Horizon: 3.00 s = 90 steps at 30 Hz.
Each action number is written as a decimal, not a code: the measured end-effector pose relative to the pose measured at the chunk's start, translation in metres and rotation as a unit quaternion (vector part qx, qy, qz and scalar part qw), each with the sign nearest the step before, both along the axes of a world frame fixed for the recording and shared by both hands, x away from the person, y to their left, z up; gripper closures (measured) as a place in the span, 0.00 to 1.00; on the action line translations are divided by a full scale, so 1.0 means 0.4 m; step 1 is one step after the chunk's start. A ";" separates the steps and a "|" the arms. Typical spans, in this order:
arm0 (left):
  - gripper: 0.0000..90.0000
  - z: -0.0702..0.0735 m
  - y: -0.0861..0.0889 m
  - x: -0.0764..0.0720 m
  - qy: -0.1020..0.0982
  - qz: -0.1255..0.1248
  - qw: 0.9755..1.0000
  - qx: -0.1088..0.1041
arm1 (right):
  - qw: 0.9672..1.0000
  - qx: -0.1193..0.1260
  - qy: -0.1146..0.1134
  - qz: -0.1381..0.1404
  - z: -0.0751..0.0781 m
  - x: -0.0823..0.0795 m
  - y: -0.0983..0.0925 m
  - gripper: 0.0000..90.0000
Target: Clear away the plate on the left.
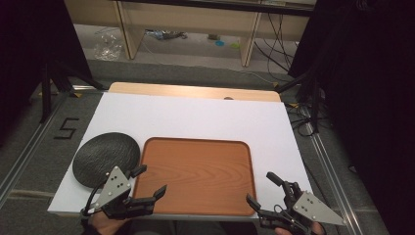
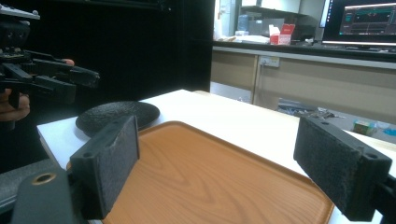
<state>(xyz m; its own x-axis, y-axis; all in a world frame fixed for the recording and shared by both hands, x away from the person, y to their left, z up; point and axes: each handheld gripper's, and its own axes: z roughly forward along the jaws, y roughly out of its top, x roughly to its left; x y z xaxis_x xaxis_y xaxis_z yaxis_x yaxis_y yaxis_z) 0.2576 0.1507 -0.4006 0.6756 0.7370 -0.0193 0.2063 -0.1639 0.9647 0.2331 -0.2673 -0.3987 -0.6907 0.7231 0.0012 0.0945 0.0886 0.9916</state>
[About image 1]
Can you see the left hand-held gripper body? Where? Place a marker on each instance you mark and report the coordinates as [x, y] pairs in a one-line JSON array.
[[114, 184]]

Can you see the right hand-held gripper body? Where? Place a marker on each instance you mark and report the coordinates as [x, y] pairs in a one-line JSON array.
[[311, 209]]

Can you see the person's right hand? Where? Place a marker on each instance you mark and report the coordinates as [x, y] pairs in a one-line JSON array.
[[284, 232]]

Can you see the person's left hand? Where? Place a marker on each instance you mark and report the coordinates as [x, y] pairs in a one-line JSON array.
[[104, 225]]

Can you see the round black textured plate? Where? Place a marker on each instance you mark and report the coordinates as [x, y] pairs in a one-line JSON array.
[[104, 155]]

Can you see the brown wooden tray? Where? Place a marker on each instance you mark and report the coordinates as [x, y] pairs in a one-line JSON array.
[[195, 176]]

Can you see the white board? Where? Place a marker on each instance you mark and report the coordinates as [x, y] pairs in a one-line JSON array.
[[195, 117]]

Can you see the black metal stand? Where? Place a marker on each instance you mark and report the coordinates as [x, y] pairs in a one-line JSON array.
[[46, 91], [313, 98]]

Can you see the light wooden table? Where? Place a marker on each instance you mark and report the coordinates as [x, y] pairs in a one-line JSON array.
[[182, 89]]

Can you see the clear plastic bag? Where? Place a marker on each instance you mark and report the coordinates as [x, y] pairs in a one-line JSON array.
[[107, 47]]

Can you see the black curtain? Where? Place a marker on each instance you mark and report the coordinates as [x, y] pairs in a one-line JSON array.
[[375, 98], [29, 49]]

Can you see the green small object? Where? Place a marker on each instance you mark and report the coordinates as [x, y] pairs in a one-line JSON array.
[[235, 45]]

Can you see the crumpled plastic wrapper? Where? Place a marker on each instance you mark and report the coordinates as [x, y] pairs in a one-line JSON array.
[[164, 34]]

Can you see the blue round lid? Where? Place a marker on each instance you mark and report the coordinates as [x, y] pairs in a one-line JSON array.
[[220, 43]]

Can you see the light wooden shelf unit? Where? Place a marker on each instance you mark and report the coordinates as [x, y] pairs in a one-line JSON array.
[[195, 16]]

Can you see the metal floor rail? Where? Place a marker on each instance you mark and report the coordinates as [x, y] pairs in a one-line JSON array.
[[329, 169], [29, 148]]

